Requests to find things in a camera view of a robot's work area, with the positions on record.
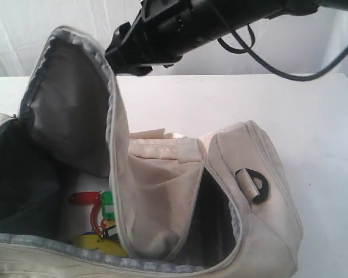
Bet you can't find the colourful key tag bunch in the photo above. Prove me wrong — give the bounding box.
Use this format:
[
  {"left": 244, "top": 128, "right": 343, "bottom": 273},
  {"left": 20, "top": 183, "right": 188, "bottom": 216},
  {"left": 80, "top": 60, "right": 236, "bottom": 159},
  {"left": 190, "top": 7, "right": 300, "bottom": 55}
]
[{"left": 68, "top": 191, "right": 128, "bottom": 257}]

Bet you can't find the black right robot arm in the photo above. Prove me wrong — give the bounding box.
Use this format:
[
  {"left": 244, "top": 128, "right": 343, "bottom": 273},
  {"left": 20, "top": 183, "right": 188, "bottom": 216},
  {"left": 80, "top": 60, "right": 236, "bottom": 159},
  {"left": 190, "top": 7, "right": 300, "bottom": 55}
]
[{"left": 105, "top": 0, "right": 318, "bottom": 76}]

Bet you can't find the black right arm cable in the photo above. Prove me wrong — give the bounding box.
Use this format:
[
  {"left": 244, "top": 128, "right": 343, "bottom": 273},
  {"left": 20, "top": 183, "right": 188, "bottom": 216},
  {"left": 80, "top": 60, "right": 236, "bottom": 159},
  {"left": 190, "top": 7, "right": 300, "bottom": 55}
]
[{"left": 217, "top": 23, "right": 348, "bottom": 82}]

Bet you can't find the white backdrop curtain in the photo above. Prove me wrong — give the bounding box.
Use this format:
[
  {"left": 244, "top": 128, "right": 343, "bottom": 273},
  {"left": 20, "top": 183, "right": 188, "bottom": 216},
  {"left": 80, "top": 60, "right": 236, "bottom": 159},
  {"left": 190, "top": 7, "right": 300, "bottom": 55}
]
[{"left": 0, "top": 1, "right": 348, "bottom": 76}]

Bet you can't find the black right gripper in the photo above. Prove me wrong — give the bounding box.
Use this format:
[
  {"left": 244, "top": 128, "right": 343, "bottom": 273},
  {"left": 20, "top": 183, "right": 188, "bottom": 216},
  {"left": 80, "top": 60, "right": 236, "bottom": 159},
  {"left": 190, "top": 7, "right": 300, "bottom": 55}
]
[{"left": 104, "top": 1, "right": 209, "bottom": 76}]

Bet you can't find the black plastic D-ring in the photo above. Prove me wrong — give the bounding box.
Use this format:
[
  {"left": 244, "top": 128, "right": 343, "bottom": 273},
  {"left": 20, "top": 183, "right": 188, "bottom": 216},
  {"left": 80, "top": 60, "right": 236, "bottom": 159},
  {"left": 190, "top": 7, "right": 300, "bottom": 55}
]
[{"left": 235, "top": 168, "right": 271, "bottom": 204}]

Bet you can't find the cream duffel bag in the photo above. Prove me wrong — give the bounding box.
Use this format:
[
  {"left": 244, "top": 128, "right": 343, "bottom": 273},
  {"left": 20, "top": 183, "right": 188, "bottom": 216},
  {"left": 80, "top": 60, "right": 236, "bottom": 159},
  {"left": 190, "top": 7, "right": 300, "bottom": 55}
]
[{"left": 0, "top": 26, "right": 303, "bottom": 277}]

